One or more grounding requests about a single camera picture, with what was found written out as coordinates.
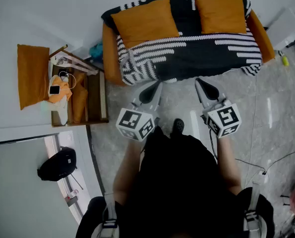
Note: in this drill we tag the teal cloth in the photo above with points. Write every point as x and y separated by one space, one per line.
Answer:
97 52

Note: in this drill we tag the white cabinet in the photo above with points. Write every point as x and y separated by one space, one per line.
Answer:
284 30

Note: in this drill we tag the black white patterned blanket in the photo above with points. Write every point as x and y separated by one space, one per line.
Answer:
199 56

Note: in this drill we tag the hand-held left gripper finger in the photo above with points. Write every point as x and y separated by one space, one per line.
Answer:
138 98
159 100

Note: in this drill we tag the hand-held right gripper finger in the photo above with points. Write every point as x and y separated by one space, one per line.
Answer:
199 95
220 96

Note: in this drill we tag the small orange sofa cushion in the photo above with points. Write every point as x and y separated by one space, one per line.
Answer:
221 15

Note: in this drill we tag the wooden rattan chair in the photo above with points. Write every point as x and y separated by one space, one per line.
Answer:
94 93

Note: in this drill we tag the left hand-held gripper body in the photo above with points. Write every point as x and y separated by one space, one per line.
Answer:
135 123

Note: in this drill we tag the orange cloth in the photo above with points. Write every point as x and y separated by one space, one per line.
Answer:
63 95

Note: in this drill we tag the long orange cushion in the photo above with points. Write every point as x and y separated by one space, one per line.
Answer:
32 76

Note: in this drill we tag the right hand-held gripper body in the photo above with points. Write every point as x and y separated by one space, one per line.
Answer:
224 120

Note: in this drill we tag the person's black clothing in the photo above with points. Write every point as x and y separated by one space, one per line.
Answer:
179 187

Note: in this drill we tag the black backpack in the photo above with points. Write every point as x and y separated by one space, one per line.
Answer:
58 165

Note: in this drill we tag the large orange sofa cushion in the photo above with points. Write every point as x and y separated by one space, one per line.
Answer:
144 21

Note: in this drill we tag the person's left forearm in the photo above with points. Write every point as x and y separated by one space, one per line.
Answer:
127 170

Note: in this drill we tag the orange sofa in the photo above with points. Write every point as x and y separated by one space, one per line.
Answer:
110 58

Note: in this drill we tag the white cloth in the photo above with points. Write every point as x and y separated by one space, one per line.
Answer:
61 113

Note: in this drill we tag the person's right forearm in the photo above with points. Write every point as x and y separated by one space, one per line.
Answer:
227 162

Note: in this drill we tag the smartphone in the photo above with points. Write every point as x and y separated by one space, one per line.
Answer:
54 90

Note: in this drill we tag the person's right black shoe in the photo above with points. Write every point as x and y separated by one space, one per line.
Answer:
177 126

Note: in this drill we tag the yellow bottle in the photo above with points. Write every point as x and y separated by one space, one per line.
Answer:
284 59

